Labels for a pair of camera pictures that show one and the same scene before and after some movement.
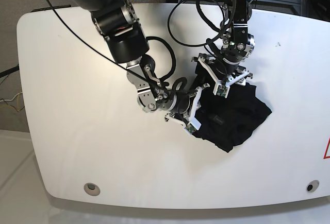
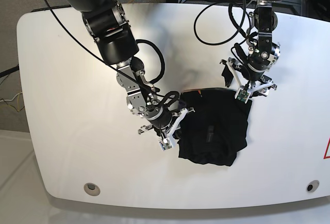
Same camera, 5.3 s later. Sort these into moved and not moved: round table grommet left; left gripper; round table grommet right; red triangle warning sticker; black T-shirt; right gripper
Moved: left gripper; black T-shirt; right gripper
Not moved: round table grommet left; round table grommet right; red triangle warning sticker
